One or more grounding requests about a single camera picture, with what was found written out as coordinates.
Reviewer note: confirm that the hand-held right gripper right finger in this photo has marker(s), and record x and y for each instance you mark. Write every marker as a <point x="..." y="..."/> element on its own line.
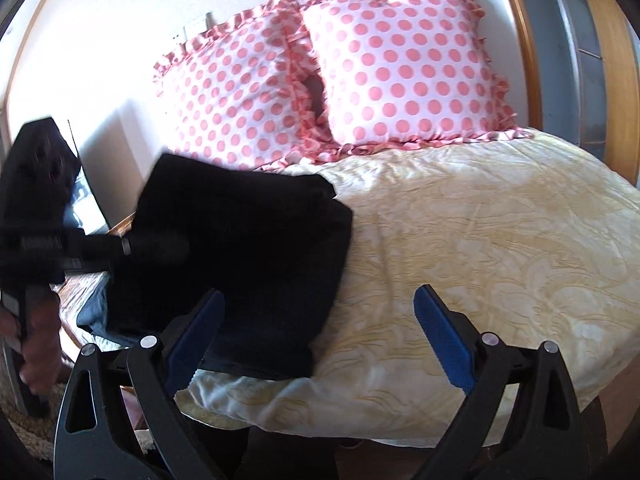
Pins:
<point x="442" y="335"/>

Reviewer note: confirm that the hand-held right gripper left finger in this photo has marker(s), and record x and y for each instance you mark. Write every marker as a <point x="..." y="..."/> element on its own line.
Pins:
<point x="197" y="335"/>

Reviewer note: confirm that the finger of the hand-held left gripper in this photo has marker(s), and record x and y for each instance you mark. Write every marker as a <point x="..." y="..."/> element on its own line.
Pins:
<point x="130" y="247"/>

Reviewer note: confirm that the black pants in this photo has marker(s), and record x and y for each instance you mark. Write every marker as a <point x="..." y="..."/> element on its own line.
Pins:
<point x="250" y="260"/>

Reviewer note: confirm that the person's left hand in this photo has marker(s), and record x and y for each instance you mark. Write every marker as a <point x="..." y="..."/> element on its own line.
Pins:
<point x="42" y="345"/>

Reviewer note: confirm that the framed picture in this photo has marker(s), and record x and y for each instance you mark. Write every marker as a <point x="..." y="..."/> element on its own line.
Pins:
<point x="90" y="200"/>

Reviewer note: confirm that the blue denim cloth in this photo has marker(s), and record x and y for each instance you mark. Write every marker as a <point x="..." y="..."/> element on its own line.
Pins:
<point x="100" y="310"/>

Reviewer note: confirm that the yellow patterned bedspread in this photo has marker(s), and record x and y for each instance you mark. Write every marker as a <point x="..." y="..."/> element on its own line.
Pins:
<point x="475" y="260"/>

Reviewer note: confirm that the pink polka dot ruffled pillow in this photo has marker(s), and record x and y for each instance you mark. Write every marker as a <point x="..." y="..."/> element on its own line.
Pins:
<point x="235" y="95"/>
<point x="400" y="70"/>

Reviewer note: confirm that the wooden framed door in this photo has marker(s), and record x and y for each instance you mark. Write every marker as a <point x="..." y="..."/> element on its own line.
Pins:
<point x="590" y="35"/>

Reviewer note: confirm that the white wall outlet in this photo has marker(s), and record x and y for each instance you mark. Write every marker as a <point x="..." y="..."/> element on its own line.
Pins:
<point x="196" y="27"/>

